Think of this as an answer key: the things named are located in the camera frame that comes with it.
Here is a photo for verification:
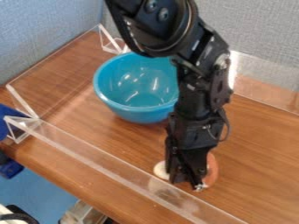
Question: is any black and white object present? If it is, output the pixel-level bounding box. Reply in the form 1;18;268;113
0;204;40;224

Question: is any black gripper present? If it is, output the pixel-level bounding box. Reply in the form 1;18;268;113
164;113;223;191

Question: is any clear acrylic barrier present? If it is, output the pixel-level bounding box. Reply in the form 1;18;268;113
5;30;299;224

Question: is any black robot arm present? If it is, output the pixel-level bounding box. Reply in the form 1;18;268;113
105;0;232;191

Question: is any blue clamp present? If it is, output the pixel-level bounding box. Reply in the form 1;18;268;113
0;103;29;180

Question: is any brown and white toy mushroom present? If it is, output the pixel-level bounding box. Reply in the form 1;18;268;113
153;152;219;191

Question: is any black cable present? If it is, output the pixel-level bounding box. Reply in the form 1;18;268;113
205;108;231;143

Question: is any blue plastic bowl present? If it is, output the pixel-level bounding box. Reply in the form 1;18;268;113
92;52;179;124

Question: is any clear bracket under table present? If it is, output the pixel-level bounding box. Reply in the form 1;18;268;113
59;200;108;224

